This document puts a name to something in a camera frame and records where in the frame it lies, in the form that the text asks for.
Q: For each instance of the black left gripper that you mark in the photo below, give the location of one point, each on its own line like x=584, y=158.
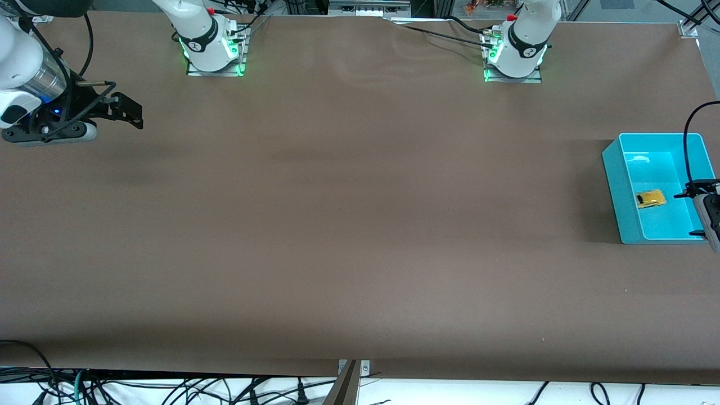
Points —
x=703, y=187

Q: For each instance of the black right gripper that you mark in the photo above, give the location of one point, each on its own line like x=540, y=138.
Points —
x=83, y=104

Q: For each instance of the yellow toy beetle car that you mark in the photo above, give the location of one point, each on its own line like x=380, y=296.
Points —
x=651, y=199

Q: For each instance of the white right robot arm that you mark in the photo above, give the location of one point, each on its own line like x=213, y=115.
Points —
x=22, y=50

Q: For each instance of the teal plastic bin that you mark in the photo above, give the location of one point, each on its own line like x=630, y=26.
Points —
x=664, y=225

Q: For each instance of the metal equipment box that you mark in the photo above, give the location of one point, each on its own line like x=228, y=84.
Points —
x=365, y=8

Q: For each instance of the brown table cover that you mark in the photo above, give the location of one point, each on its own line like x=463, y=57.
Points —
x=360, y=253

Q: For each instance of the orange background clutter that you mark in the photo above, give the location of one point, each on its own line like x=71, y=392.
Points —
x=484, y=5

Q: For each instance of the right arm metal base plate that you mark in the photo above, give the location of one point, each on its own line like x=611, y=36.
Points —
x=194, y=71

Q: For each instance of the metal corner bracket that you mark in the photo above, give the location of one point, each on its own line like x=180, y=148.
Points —
x=687, y=29

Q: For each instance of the aluminium frame bar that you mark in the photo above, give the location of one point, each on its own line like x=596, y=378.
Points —
x=707, y=10

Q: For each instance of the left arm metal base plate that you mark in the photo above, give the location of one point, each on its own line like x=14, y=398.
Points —
x=529, y=80

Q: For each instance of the metal table clamp bracket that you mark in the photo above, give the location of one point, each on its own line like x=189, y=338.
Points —
x=365, y=368

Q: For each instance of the grey camera stand pole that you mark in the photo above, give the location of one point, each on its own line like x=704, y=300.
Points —
x=343, y=391

